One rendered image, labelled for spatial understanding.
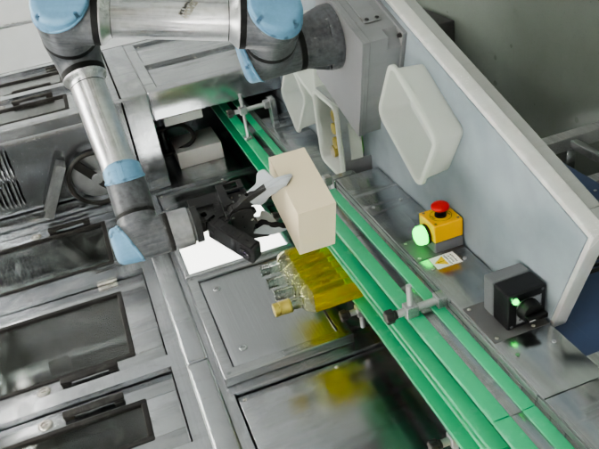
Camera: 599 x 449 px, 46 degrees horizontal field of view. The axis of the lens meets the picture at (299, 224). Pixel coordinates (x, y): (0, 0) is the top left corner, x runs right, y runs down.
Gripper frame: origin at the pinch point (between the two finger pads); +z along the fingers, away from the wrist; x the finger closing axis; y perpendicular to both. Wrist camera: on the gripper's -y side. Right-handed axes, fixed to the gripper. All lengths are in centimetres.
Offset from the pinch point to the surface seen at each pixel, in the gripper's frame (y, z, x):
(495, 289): -30.1, 27.6, 4.2
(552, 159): -16.8, 44.2, -10.8
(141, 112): 114, -18, 61
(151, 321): 31, -34, 67
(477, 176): -7.6, 35.9, -0.7
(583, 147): 14, 86, 29
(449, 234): -8.0, 32.0, 15.2
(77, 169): 105, -44, 72
